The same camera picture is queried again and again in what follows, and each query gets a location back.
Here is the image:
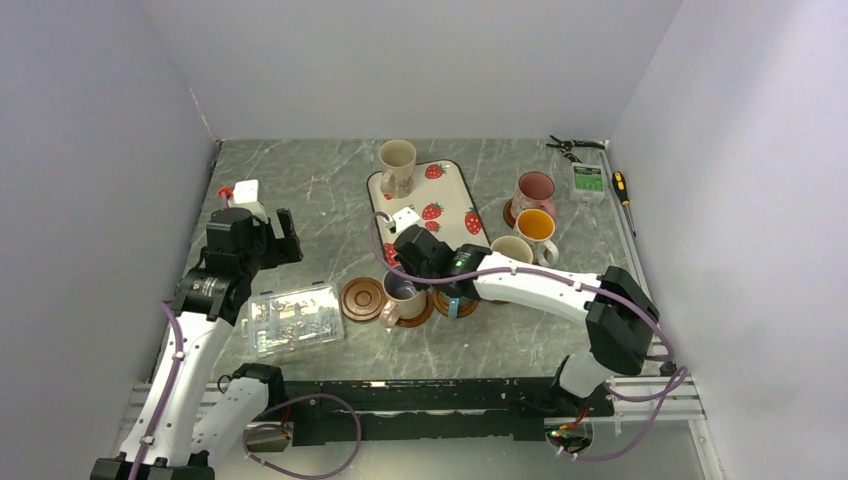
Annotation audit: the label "grey purple mug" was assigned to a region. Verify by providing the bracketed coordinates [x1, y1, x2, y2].
[378, 272, 432, 328]

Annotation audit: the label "brown wooden coaster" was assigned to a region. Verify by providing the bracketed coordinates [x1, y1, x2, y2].
[433, 291, 480, 319]
[396, 304, 434, 328]
[502, 200, 521, 228]
[340, 277, 387, 323]

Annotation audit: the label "clear plastic parts box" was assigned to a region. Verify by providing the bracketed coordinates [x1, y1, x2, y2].
[241, 282, 345, 357]

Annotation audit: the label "cream patterned mug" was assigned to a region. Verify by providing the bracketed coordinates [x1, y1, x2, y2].
[490, 235, 534, 264]

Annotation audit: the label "white mug orange inside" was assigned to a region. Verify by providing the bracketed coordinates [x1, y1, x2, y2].
[513, 209, 559, 268]

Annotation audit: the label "pink mug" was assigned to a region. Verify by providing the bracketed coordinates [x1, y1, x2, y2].
[508, 171, 557, 219]

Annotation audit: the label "blue mug yellow inside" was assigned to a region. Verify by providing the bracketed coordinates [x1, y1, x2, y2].
[446, 297, 460, 319]

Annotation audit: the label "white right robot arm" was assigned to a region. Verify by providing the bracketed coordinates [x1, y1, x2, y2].
[389, 222, 659, 415]

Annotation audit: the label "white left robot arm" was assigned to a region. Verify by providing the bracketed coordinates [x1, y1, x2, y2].
[90, 207, 303, 479]

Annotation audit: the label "white serving tray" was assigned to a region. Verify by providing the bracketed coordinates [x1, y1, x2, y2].
[367, 159, 490, 249]

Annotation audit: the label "cream mug outside tray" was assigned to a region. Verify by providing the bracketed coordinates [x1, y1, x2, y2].
[379, 139, 417, 199]

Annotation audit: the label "black pliers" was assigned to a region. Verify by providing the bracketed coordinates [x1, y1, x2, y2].
[545, 135, 606, 163]

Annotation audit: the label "white green electronic device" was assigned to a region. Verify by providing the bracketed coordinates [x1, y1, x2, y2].
[567, 163, 606, 204]

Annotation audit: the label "yellow black screwdriver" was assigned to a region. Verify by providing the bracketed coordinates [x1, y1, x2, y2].
[612, 171, 637, 238]

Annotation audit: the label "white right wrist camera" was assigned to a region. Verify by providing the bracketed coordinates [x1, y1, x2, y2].
[387, 206, 421, 234]

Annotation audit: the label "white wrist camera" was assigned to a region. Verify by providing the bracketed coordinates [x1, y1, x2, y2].
[216, 179, 269, 223]
[387, 206, 421, 234]

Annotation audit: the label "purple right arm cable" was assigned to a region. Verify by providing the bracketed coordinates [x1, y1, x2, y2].
[367, 211, 690, 464]

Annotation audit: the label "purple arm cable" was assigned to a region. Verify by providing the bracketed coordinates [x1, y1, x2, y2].
[127, 301, 185, 480]
[367, 211, 690, 464]

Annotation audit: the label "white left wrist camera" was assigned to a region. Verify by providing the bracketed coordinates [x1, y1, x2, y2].
[216, 179, 269, 223]

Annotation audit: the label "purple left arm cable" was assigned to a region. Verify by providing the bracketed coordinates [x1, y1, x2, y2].
[127, 301, 185, 480]

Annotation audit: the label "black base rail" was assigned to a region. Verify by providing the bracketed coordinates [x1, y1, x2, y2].
[228, 355, 614, 447]

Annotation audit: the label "aluminium frame rail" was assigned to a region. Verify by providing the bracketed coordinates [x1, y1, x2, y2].
[597, 149, 677, 376]

